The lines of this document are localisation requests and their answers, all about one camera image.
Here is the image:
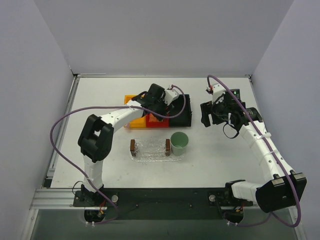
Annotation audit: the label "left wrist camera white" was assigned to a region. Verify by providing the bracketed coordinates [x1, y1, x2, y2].
[164, 86, 180, 105]

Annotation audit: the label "clear textured oval tray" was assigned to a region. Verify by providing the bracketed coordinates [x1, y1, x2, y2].
[128, 147, 186, 163]

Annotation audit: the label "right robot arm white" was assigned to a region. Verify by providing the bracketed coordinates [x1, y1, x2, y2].
[200, 95, 307, 213]

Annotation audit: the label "red plastic bin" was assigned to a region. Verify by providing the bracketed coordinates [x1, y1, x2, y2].
[145, 114, 169, 128]

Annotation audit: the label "black plastic bin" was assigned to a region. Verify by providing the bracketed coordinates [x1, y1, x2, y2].
[169, 94, 192, 128]

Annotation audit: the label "purple cable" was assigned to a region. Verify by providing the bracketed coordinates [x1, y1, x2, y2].
[49, 84, 187, 225]
[206, 74, 302, 228]

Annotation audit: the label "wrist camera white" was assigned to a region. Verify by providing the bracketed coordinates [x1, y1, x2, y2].
[206, 83, 226, 105]
[164, 86, 180, 105]

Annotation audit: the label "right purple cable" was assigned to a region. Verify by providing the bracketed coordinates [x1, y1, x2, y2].
[206, 74, 302, 228]

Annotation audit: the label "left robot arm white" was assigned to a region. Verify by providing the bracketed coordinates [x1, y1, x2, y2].
[78, 83, 180, 206]

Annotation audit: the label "mint green cup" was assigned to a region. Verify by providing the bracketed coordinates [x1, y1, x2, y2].
[170, 132, 189, 156]

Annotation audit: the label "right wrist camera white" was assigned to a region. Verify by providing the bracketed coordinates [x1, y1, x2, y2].
[206, 83, 226, 105]

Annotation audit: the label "clear toothbrush holder brown ends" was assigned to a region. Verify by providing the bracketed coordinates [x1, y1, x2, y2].
[129, 138, 171, 157]

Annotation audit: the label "orange toothpaste tube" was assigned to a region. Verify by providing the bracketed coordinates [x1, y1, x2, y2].
[148, 114, 158, 122]

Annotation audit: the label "yellow toothpaste tube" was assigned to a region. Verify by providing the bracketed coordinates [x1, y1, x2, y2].
[156, 116, 163, 122]

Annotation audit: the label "yellow plastic bin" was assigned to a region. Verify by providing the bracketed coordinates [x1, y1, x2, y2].
[124, 94, 146, 129]

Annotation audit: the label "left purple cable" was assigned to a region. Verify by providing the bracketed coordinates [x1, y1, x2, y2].
[49, 84, 187, 225]

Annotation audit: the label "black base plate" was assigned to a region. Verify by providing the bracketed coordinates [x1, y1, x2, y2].
[73, 187, 253, 220]

